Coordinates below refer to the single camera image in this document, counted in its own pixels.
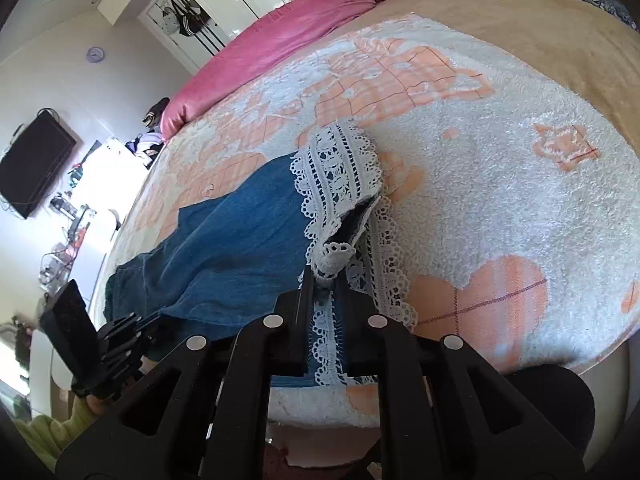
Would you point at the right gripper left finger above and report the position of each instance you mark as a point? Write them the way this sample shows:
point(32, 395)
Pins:
point(201, 413)

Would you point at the black wall television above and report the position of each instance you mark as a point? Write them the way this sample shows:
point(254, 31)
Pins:
point(33, 162)

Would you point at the white cluttered desk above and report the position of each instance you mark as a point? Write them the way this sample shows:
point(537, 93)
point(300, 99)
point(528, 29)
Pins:
point(70, 214)

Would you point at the beige bed sheet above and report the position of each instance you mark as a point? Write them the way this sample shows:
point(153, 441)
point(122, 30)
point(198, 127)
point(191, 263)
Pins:
point(570, 41)

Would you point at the round wall clock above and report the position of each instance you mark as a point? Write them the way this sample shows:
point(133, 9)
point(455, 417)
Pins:
point(95, 55)

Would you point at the orange white fleece blanket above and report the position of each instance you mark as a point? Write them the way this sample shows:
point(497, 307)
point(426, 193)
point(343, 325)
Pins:
point(516, 201)

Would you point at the dark clothes pile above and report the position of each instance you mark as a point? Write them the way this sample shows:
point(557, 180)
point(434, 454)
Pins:
point(148, 144)

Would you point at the person's left hand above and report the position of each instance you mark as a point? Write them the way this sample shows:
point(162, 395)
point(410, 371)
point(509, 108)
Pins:
point(99, 407)

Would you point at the blue denim pants lace hem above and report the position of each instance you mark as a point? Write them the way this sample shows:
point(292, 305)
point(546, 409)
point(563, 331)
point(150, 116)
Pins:
point(228, 260)

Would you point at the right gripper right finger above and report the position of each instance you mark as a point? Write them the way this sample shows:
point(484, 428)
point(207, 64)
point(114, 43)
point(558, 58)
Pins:
point(446, 413)

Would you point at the pink comforter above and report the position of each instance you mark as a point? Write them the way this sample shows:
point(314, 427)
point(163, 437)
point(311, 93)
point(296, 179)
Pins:
point(267, 42)

